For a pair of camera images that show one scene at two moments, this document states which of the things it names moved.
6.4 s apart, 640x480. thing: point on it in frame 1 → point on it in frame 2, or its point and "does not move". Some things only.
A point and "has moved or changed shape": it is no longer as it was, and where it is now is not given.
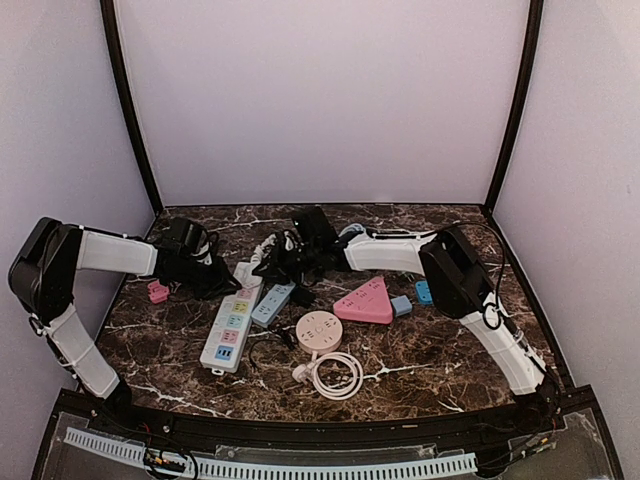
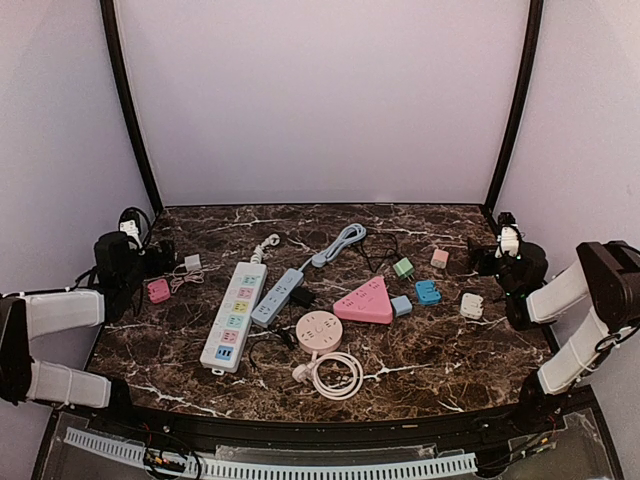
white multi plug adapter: (243, 273) has moved or changed shape
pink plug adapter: (158, 293) does not move
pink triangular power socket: (369, 302) does not move
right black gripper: (277, 265) → (474, 254)
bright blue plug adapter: (423, 292) does not move
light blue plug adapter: (402, 305) does not move
